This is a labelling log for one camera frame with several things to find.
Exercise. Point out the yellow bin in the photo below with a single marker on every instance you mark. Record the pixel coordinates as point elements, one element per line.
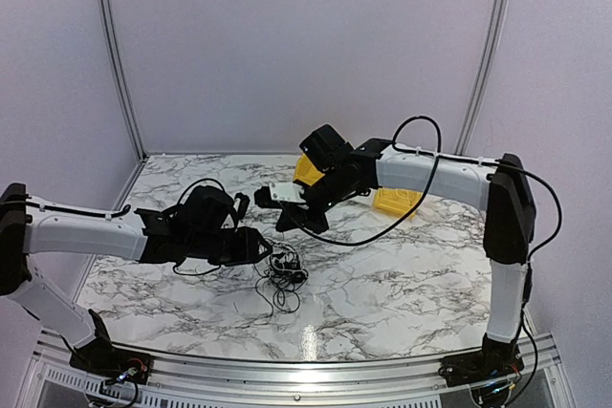
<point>395,202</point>
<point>306,172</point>

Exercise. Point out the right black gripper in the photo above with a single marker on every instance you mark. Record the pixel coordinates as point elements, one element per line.
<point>290,211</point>

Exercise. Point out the aluminium front rail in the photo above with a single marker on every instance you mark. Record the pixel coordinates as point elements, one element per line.
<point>176,380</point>

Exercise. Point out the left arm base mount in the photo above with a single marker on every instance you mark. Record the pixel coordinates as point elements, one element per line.
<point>101,357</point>

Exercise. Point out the left yellow bin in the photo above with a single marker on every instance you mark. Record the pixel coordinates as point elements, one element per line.
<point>306,172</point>

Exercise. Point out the right yellow bin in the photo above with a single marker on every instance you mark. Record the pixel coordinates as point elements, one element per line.
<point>395,202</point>

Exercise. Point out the aluminium corner post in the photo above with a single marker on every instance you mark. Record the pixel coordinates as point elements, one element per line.
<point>479,87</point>
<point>118,73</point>

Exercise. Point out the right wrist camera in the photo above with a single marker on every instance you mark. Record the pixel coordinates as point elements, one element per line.
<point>275,194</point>

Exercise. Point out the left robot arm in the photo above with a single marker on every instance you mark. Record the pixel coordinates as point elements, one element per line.
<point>204,226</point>

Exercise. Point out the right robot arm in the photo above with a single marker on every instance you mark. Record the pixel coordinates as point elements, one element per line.
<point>498,188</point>

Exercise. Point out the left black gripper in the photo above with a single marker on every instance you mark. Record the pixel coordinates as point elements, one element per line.
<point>248,253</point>

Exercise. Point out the right aluminium corner post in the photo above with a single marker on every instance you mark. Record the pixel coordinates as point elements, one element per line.
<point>479,87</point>

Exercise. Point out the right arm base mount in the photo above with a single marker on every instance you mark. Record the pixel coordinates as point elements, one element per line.
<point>492,360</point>

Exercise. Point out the left aluminium corner post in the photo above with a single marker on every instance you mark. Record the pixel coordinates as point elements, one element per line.
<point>118,73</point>

